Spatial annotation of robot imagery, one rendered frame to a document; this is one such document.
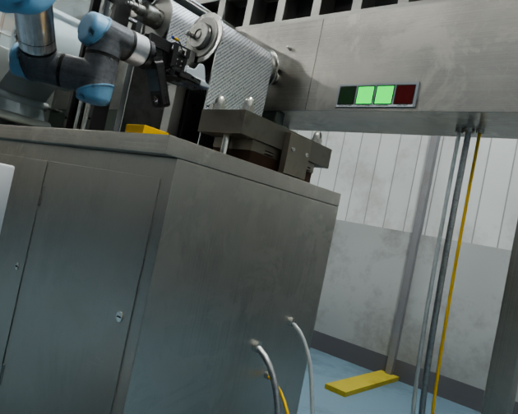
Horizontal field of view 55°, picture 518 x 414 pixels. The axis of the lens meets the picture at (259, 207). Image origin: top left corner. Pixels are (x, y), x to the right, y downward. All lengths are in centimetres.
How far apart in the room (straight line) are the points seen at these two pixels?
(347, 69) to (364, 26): 13
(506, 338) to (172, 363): 82
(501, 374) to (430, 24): 92
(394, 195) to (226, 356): 229
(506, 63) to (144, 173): 89
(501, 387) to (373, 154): 227
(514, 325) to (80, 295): 105
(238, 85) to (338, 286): 218
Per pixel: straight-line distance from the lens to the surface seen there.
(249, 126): 123
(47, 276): 134
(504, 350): 142
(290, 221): 129
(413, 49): 147
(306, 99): 159
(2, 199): 63
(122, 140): 111
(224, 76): 144
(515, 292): 141
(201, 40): 145
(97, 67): 117
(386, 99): 144
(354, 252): 338
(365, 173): 344
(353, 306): 337
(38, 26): 114
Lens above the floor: 77
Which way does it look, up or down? 2 degrees up
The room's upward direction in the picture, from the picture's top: 12 degrees clockwise
